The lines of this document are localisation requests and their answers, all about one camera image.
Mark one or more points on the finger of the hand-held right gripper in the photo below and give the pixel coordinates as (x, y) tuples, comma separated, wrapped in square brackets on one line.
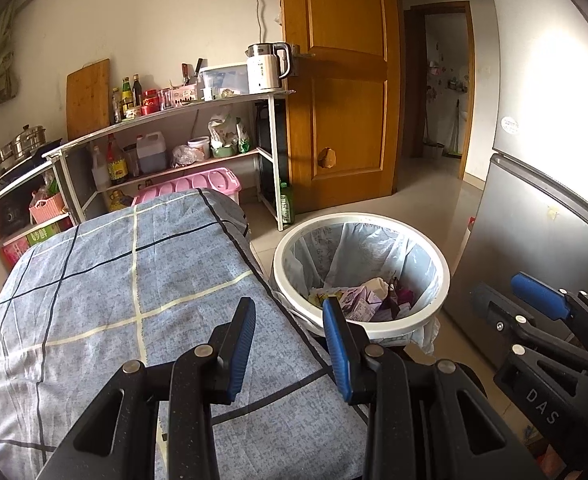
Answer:
[(503, 315), (541, 292)]

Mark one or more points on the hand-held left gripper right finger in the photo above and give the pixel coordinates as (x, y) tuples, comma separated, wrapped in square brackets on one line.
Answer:
[(339, 355)]

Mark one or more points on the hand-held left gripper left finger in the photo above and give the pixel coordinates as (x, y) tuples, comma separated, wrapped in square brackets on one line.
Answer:
[(241, 355)]

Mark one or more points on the purple milk carton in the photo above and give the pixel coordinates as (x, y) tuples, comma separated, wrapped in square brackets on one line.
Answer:
[(363, 302)]

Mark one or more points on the yellow snack wrapper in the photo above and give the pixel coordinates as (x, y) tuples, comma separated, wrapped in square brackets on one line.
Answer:
[(319, 297)]

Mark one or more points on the dark red snack wrapper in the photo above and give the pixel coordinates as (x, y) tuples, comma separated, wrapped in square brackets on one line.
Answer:
[(399, 300)]

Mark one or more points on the white waste bin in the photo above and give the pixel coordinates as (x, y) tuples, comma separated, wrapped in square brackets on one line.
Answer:
[(373, 245)]

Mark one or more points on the grey refrigerator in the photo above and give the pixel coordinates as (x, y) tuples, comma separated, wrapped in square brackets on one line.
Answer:
[(533, 185)]

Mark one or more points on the green glass bottle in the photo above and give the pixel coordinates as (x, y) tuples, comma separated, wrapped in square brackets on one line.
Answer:
[(286, 205)]

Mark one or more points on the pink storage box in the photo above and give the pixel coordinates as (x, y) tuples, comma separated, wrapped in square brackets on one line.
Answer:
[(194, 182)]

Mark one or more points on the yellow oil bottle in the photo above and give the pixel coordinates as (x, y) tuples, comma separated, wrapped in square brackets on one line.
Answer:
[(118, 201)]

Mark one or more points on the green bowl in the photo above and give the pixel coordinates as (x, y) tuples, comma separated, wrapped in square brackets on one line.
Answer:
[(224, 151)]

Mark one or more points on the knotted clear plastic bag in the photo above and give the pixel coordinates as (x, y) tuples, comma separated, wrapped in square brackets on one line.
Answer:
[(184, 156)]

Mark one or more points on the white plastic tub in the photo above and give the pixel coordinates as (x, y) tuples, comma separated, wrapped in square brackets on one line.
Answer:
[(200, 149)]

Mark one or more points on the green packet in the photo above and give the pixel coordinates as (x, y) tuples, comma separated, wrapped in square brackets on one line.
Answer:
[(244, 140)]

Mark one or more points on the dark liquid jug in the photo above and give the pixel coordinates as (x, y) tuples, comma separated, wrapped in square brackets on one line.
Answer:
[(152, 155)]

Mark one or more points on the dark glass jar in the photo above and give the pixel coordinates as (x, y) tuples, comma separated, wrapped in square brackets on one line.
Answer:
[(131, 162)]

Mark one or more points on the red cap sauce bottle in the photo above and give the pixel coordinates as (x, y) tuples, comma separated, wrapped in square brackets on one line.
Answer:
[(117, 167)]

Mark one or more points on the white plastic bag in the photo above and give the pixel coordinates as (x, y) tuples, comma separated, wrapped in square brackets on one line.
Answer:
[(222, 130)]

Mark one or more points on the clear plastic bottle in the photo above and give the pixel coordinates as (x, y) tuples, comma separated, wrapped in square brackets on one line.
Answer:
[(100, 172)]

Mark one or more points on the green cardboard box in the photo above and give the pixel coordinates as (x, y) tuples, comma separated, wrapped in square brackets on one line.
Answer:
[(44, 233)]

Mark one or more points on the pink plastic basket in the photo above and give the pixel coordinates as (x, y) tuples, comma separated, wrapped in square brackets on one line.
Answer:
[(48, 210)]

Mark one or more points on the pink cardboard box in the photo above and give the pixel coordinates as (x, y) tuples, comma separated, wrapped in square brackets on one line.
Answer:
[(15, 252)]

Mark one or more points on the tall metal shelf rack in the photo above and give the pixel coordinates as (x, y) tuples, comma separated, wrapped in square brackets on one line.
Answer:
[(174, 110)]

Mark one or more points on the pink utensil holder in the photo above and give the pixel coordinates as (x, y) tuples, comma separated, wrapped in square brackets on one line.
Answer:
[(186, 96)]

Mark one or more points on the red jar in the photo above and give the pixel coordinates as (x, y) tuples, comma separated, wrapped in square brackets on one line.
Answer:
[(149, 104)]

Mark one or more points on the wooden door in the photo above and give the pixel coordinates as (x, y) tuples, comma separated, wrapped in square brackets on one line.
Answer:
[(344, 85)]

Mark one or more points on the green cap bottle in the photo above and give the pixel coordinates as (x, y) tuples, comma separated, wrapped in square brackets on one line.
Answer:
[(127, 102)]

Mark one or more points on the small clear bottle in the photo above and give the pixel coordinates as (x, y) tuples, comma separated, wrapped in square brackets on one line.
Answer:
[(116, 107)]

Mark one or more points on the clear storage box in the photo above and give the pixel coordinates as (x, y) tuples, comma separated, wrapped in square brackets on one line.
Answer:
[(226, 77)]

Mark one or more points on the low metal shelf rack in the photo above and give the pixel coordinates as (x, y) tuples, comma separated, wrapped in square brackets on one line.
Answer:
[(19, 187)]

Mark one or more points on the dark soy sauce bottle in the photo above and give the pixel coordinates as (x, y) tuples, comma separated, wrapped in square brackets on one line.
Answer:
[(137, 92)]

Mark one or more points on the white electric kettle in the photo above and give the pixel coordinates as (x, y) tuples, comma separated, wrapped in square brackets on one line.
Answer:
[(264, 72)]

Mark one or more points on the black stove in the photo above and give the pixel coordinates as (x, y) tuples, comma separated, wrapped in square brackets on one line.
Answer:
[(21, 167)]

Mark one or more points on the wooden cutting board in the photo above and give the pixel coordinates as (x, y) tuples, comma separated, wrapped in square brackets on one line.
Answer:
[(88, 100)]

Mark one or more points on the steel steamer pot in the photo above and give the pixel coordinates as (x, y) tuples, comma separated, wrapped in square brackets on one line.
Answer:
[(24, 142)]

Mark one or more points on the hanging cloth bag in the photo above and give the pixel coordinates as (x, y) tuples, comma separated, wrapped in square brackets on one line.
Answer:
[(4, 75)]

